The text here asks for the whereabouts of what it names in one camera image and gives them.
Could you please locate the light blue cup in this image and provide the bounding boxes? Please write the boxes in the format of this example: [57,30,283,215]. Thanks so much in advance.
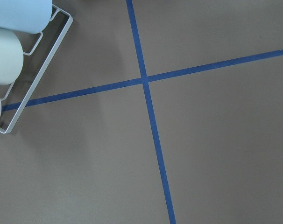
[0,0,52,34]

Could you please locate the blue tape grid lines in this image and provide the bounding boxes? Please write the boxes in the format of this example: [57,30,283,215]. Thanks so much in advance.
[0,0,283,224]

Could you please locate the pale green cup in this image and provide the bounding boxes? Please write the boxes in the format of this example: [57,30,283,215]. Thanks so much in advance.
[0,28,23,85]

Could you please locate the white wire cup rack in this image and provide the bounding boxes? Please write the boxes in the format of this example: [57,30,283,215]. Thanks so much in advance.
[0,4,73,134]

